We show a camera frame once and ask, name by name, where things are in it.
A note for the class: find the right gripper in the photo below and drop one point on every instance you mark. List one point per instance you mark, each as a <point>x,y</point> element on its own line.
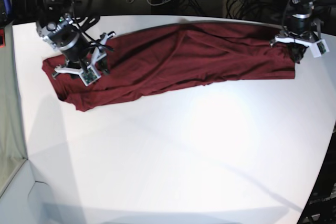
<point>80,54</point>

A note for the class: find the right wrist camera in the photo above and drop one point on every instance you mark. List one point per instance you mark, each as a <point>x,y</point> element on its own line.
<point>89,76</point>

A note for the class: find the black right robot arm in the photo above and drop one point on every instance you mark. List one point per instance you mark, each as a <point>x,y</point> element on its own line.
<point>58,24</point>

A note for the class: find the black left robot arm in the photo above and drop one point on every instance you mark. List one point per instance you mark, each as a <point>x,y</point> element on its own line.
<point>300,30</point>

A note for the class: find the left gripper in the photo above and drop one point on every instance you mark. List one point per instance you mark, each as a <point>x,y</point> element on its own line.
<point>298,42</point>

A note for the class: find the green cloth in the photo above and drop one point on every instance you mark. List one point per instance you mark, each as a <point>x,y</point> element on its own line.
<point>13,150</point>

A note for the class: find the dark red t-shirt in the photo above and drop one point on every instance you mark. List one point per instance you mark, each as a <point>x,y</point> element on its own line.
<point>178,56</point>

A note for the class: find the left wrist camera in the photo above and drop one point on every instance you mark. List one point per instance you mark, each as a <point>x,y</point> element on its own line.
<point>319,48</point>

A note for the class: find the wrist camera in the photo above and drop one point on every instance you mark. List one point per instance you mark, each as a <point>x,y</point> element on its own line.
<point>89,76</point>
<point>319,48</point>

